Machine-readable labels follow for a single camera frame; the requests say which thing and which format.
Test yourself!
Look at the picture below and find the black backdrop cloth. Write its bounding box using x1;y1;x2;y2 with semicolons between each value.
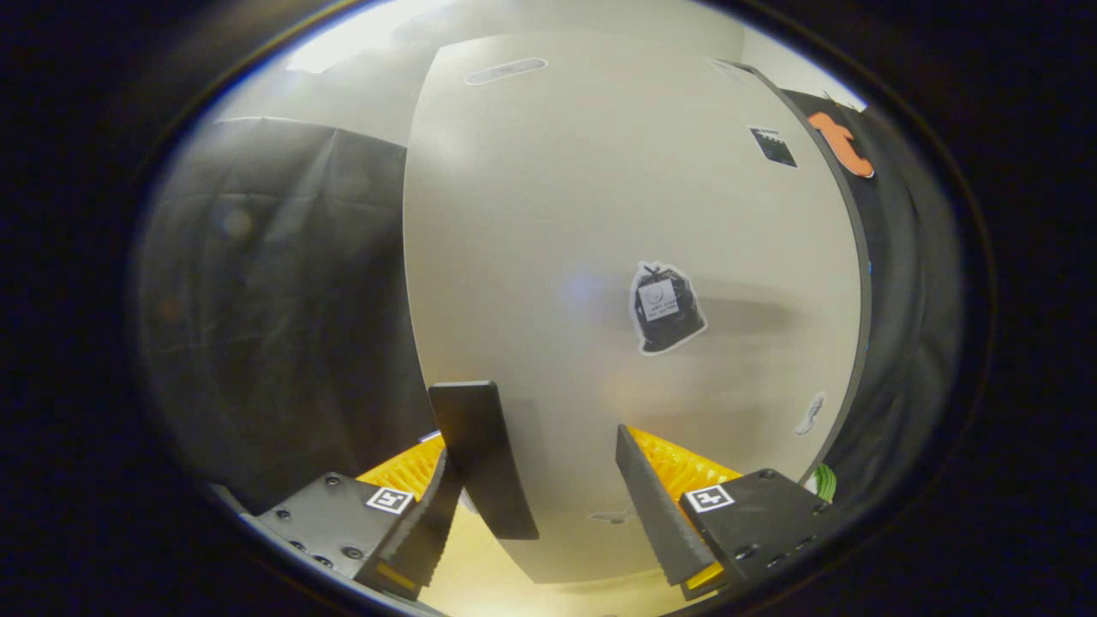
133;116;434;515
784;86;968;519

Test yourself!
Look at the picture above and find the grey shoe cabinet door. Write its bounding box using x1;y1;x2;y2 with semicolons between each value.
403;33;873;586

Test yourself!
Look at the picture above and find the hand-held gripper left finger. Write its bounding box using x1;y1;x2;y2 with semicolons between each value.
240;433;468;601

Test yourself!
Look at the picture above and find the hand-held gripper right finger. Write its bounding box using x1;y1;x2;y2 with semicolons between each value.
615;424;845;601

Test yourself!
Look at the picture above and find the black door handle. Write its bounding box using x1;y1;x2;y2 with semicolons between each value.
429;381;540;542

